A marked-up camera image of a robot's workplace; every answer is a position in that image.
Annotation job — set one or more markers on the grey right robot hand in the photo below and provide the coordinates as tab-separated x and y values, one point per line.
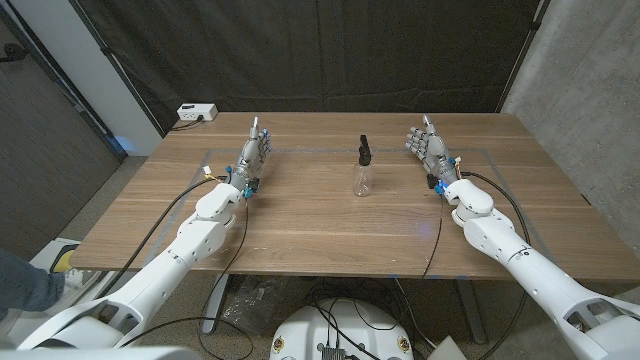
434	150

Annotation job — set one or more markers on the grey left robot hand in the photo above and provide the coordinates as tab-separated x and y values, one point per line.
252	150

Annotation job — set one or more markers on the clear plastic spray bottle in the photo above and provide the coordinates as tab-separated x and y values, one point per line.
362	180

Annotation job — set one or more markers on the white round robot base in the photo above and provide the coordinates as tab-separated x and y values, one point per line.
345	325

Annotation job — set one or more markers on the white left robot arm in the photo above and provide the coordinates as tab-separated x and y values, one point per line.
165	270

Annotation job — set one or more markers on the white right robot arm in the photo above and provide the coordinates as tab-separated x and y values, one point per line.
530	270

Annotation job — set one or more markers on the white power strip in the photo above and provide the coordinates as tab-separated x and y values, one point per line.
197	111

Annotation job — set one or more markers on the black backdrop stand pole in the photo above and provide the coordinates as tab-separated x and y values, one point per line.
522	55
120	70

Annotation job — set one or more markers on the clear plastic bag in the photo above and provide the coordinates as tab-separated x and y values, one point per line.
252	302

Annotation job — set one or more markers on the grey table leg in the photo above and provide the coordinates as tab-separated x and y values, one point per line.
472	312
215	305

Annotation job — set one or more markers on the white box corner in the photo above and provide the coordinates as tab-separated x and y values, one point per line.
447	350

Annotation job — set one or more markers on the grey finned module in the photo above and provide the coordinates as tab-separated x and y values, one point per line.
333	353

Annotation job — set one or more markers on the white mat with yellow logo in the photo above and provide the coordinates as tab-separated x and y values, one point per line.
55	255

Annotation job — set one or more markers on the white robot chest edge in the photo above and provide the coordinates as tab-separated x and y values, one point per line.
100	354

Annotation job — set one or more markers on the person's leg in jeans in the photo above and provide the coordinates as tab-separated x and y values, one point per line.
25	285

